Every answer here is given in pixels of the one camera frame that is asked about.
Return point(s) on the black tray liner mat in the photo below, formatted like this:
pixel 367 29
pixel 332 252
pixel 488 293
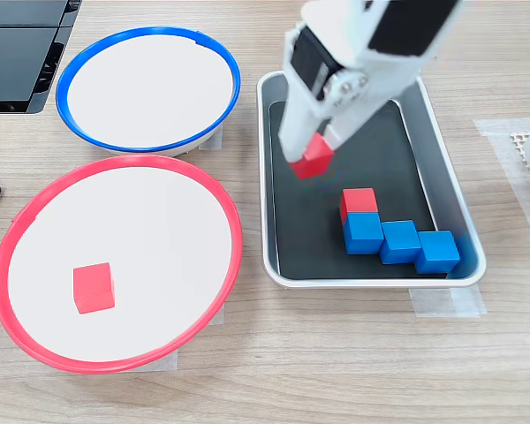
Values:
pixel 309 221

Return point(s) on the silver metal tray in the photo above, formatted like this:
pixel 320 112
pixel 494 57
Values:
pixel 441 176

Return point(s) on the clear tape strip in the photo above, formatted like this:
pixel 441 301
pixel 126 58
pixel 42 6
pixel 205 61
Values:
pixel 218 315
pixel 214 137
pixel 446 302
pixel 503 132
pixel 159 364

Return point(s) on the red wooden block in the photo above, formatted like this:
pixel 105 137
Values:
pixel 358 201
pixel 93 287
pixel 315 159

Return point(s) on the blue-rimmed white dish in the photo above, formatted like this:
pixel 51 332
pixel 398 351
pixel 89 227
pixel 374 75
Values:
pixel 137 88

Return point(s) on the white mesh anti-slip mat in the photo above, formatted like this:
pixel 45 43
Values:
pixel 519 141

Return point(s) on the black panel device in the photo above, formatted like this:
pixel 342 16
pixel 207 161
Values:
pixel 13 57

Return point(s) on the blue wooden block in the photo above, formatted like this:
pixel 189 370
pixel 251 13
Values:
pixel 362 234
pixel 399 243
pixel 437 252

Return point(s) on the red-rimmed white dish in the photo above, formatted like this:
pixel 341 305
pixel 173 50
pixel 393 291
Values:
pixel 150 221

